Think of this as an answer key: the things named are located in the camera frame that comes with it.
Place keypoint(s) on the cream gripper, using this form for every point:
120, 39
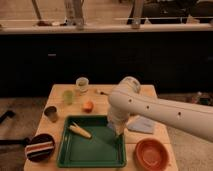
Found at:
119, 124

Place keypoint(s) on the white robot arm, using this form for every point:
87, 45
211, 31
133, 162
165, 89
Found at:
125, 99

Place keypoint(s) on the red bowl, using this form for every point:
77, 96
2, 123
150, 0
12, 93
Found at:
151, 155

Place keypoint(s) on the blue grey cloth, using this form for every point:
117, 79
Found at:
141, 124

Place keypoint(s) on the green tray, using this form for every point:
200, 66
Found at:
103, 150

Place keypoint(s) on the orange fruit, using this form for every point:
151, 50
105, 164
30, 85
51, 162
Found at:
88, 106

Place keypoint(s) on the yellow corn cob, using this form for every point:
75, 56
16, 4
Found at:
80, 131

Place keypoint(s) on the clear glass jar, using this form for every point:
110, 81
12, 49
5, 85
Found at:
82, 84

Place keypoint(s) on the green plastic cup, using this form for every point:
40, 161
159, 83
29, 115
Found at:
68, 97

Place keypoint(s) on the wooden table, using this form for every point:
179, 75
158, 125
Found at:
100, 107

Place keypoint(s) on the metal cup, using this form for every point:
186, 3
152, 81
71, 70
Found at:
51, 113

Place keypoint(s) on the striped dark plate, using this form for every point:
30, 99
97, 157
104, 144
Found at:
40, 148

